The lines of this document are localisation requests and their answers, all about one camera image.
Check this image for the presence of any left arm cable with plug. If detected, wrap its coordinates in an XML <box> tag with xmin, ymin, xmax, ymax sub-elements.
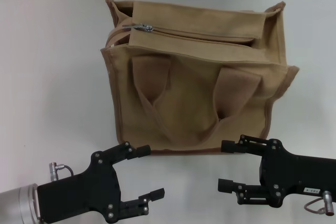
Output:
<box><xmin>48</xmin><ymin>163</ymin><xmax>75</xmax><ymax>178</ymax></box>

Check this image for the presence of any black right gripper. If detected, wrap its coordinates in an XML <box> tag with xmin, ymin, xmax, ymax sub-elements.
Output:
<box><xmin>217</xmin><ymin>134</ymin><xmax>336</xmax><ymax>208</ymax></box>

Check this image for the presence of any arm cable with plug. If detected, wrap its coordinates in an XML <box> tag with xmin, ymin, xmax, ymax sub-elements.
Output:
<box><xmin>303</xmin><ymin>190</ymin><xmax>336</xmax><ymax>214</ymax></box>
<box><xmin>48</xmin><ymin>163</ymin><xmax>75</xmax><ymax>178</ymax></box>

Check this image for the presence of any right arm cable with plug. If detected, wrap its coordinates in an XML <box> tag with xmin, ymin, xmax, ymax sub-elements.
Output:
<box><xmin>303</xmin><ymin>190</ymin><xmax>336</xmax><ymax>214</ymax></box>

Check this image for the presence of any khaki canvas food bag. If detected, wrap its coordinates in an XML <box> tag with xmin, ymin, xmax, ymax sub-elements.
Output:
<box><xmin>101</xmin><ymin>0</ymin><xmax>300</xmax><ymax>156</ymax></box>

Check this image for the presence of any silver metal zipper slider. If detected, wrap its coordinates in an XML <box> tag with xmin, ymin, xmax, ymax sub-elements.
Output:
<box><xmin>122</xmin><ymin>22</ymin><xmax>154</xmax><ymax>33</ymax></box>

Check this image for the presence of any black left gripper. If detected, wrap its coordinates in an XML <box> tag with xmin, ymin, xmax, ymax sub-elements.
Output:
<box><xmin>36</xmin><ymin>141</ymin><xmax>165</xmax><ymax>223</ymax></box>

